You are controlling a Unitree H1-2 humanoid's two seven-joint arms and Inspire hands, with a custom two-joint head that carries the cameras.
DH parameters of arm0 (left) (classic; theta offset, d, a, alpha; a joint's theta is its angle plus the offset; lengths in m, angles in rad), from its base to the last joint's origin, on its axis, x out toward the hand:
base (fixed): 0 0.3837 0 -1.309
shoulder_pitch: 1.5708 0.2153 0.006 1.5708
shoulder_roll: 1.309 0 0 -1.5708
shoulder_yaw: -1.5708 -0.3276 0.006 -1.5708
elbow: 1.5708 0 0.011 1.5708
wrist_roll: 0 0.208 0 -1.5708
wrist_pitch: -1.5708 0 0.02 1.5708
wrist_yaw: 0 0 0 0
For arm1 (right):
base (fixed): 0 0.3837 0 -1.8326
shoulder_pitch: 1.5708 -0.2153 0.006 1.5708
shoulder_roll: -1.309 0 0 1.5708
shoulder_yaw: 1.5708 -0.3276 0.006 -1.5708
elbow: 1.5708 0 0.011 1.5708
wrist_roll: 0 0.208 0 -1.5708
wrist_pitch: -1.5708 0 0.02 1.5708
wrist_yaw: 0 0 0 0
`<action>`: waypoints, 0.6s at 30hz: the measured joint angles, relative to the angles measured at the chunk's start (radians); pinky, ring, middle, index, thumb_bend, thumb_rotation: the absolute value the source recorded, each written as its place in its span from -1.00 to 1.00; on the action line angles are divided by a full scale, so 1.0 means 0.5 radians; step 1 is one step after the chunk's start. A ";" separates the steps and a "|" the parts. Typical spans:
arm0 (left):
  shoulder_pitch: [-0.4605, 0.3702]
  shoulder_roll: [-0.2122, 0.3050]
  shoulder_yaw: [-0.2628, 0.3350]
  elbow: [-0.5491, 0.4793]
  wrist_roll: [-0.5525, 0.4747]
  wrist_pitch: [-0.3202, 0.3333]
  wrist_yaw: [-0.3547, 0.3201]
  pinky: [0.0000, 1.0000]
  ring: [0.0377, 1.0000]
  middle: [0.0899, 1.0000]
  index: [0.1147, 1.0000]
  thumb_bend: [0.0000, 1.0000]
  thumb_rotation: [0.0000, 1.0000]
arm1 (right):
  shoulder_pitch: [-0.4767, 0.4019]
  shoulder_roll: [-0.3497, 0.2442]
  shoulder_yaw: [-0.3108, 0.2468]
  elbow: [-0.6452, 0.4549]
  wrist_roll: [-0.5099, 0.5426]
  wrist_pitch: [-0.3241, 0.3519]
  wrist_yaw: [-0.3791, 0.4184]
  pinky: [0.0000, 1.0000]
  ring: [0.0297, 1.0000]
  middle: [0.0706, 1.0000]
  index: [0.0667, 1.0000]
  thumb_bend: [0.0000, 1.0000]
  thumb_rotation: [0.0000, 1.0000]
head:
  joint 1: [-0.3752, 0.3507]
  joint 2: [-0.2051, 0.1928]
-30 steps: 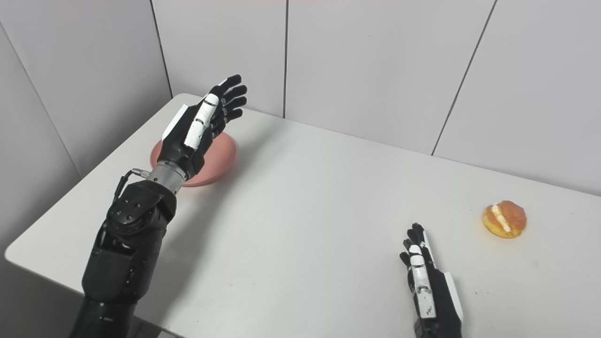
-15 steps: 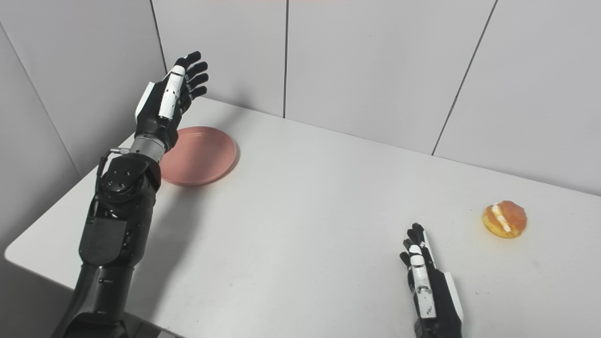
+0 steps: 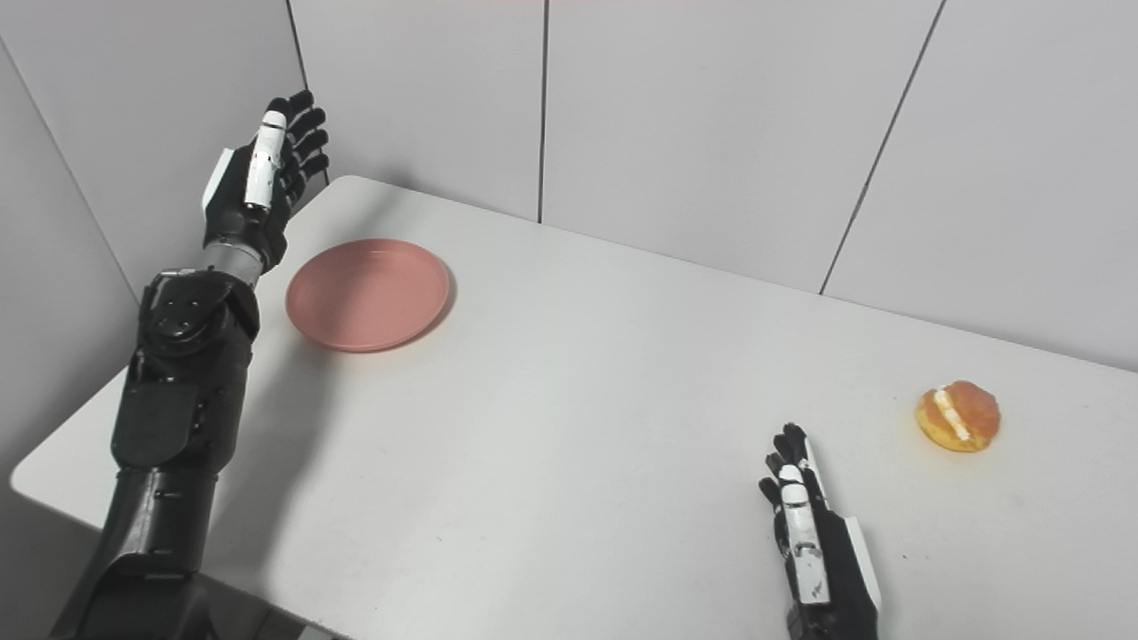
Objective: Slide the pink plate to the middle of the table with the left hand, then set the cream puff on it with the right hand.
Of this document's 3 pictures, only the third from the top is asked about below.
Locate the cream puff pastry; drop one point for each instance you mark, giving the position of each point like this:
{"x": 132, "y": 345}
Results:
{"x": 965, "y": 416}

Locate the pink round plate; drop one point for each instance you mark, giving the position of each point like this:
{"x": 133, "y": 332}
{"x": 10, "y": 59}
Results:
{"x": 367, "y": 296}

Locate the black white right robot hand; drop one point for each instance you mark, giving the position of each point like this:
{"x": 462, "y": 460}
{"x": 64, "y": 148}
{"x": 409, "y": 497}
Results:
{"x": 836, "y": 578}

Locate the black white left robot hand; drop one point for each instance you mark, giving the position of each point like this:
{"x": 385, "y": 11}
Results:
{"x": 244, "y": 218}

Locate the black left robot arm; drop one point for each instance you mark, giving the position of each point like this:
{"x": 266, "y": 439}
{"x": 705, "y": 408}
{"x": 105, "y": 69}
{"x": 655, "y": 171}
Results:
{"x": 173, "y": 418}

